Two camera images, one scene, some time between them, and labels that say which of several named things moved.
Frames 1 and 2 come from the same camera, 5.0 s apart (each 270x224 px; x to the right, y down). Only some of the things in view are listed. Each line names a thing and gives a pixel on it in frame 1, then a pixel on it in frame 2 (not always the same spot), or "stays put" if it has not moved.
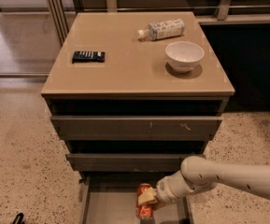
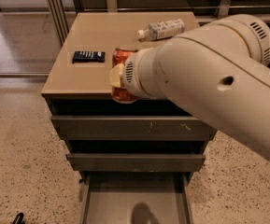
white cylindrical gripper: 164,190 -> 132,75
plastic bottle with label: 164,29 stays put
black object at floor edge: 19,218 stays put
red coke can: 146,210 -> 119,94
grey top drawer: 134,128 stays put
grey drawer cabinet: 132,96 stays put
